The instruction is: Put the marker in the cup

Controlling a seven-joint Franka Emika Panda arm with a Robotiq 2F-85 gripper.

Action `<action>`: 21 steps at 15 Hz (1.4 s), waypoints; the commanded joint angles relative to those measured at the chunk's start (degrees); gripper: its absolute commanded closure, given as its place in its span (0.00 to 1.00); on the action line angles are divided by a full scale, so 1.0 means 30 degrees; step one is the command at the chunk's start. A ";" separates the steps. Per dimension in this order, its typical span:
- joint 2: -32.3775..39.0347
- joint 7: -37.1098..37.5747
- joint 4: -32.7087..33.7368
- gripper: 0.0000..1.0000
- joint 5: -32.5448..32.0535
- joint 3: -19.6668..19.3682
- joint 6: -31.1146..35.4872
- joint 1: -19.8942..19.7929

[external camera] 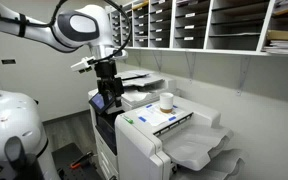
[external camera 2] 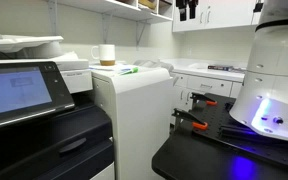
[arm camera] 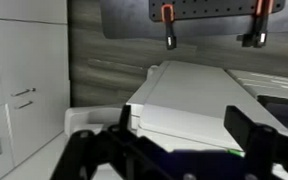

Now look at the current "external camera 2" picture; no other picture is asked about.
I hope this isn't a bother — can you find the white countertop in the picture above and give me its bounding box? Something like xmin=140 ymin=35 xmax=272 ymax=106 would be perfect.
xmin=160 ymin=58 xmax=248 ymax=83

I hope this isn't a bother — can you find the black clamp with orange tip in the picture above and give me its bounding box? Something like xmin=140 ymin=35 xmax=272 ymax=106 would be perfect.
xmin=189 ymin=92 xmax=219 ymax=107
xmin=171 ymin=108 xmax=209 ymax=132

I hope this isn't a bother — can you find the white shelf bracket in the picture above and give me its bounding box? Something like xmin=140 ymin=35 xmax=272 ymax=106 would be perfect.
xmin=135 ymin=20 xmax=149 ymax=47
xmin=101 ymin=12 xmax=115 ymax=45
xmin=47 ymin=0 xmax=59 ymax=36

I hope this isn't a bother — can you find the white copier finisher unit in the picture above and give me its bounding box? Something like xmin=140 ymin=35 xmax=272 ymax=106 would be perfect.
xmin=90 ymin=59 xmax=176 ymax=180

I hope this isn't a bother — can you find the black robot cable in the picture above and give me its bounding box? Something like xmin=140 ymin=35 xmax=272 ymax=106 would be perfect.
xmin=254 ymin=18 xmax=288 ymax=33

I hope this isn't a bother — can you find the tan manila folder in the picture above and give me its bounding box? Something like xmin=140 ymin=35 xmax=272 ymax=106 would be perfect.
xmin=138 ymin=0 xmax=157 ymax=10

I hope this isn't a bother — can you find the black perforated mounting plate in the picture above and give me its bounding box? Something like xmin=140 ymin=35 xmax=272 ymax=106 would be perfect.
xmin=174 ymin=93 xmax=288 ymax=172

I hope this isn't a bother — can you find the white wall sorter shelf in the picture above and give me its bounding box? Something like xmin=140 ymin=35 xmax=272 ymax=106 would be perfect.
xmin=45 ymin=0 xmax=174 ymax=25

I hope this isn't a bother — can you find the white base cabinet with drawers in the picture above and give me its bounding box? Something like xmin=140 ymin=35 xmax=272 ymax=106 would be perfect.
xmin=169 ymin=71 xmax=244 ymax=126

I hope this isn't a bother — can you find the white and black office copier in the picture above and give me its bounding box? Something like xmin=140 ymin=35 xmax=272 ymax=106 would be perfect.
xmin=0 ymin=29 xmax=116 ymax=180

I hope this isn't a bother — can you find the white wall cabinet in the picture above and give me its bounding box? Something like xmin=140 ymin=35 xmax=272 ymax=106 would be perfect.
xmin=172 ymin=0 xmax=264 ymax=33

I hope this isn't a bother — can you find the copier touchscreen panel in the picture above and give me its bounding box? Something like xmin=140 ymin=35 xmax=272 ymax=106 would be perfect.
xmin=0 ymin=60 xmax=76 ymax=133

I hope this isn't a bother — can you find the dark flat book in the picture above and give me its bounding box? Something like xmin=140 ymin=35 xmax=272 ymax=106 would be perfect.
xmin=207 ymin=64 xmax=247 ymax=74

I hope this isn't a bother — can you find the white paper sheet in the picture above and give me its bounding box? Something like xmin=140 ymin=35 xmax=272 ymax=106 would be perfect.
xmin=88 ymin=62 xmax=136 ymax=76

